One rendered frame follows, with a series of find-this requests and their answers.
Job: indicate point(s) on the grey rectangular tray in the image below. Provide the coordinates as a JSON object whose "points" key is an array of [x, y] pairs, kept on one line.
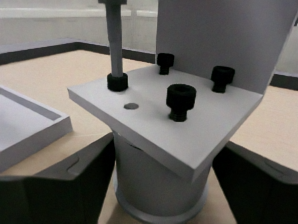
{"points": [[27, 126]]}

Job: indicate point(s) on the white metal bracket with holes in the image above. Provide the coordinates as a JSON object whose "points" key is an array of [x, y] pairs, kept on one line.
{"points": [[246, 35]]}

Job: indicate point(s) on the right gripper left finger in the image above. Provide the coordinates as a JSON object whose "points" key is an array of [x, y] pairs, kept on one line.
{"points": [[72, 190]]}

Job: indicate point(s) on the grey cylinder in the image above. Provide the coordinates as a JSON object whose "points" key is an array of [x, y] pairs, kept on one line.
{"points": [[151, 193]]}

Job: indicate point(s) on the black socket head screw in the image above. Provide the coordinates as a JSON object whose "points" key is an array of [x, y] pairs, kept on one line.
{"points": [[165, 60], [117, 83], [180, 98], [221, 76]]}

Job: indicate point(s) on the red screwdriver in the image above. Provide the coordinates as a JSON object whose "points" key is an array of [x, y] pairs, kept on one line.
{"points": [[114, 32]]}

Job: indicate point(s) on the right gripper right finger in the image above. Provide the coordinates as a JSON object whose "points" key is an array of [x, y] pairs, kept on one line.
{"points": [[258, 190]]}

